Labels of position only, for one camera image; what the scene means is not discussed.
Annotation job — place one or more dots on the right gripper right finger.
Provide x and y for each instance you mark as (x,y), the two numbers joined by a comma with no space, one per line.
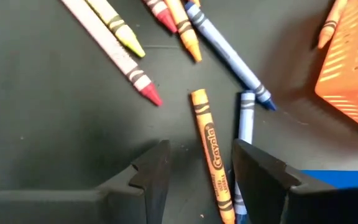
(306,208)

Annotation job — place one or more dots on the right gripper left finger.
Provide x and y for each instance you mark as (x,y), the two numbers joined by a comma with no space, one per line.
(73,208)

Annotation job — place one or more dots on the light blue crayon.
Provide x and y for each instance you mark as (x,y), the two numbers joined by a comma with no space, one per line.
(246,121)

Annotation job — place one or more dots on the orange crayon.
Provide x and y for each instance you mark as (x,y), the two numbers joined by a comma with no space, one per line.
(329,28)
(196,2)
(183,28)
(211,146)

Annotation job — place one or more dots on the blue plastic basket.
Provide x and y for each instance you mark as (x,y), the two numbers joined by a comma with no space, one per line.
(337,179)

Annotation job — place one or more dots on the orange plastic basket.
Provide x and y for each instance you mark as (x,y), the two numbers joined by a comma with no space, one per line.
(353,62)

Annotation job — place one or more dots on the pink crayon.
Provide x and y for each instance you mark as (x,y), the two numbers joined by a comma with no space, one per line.
(113,49)
(162,12)

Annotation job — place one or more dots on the dark blue crayon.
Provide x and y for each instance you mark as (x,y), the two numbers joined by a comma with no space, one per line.
(225,50)

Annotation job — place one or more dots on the yellow crayon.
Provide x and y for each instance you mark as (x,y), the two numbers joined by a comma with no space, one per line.
(117,25)

